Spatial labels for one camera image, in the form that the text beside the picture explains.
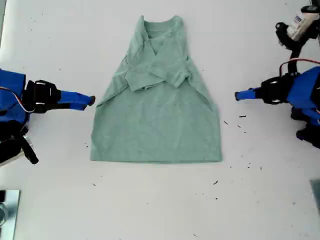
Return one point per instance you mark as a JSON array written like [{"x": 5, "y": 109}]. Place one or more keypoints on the green t-shirt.
[{"x": 155, "y": 125}]

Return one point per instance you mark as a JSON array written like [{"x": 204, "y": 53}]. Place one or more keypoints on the black clamp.
[{"x": 2, "y": 196}]

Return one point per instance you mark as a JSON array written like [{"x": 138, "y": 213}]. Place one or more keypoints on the black camera stalk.
[
  {"x": 30, "y": 151},
  {"x": 287, "y": 41}
]

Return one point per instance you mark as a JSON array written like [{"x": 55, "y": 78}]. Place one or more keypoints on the black camera box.
[{"x": 8, "y": 152}]

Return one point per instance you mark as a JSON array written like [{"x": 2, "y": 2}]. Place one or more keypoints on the white camera box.
[{"x": 303, "y": 23}]

